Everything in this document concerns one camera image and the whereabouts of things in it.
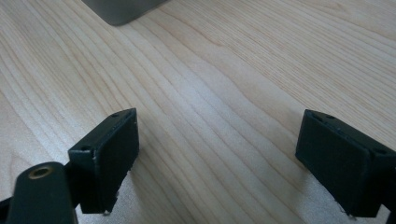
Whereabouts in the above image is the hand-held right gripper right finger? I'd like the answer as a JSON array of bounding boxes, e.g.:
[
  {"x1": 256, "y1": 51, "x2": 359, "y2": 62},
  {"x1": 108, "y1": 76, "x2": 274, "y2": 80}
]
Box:
[{"x1": 294, "y1": 108, "x2": 396, "y2": 218}]

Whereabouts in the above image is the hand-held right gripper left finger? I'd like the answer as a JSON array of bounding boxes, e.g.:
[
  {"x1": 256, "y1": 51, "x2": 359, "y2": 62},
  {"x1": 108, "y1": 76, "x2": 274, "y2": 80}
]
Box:
[{"x1": 67, "y1": 107, "x2": 140, "y2": 216}]

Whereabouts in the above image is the grey box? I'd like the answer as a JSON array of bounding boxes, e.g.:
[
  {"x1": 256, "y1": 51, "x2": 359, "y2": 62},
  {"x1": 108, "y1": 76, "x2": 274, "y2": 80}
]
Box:
[{"x1": 81, "y1": 0, "x2": 171, "y2": 27}]

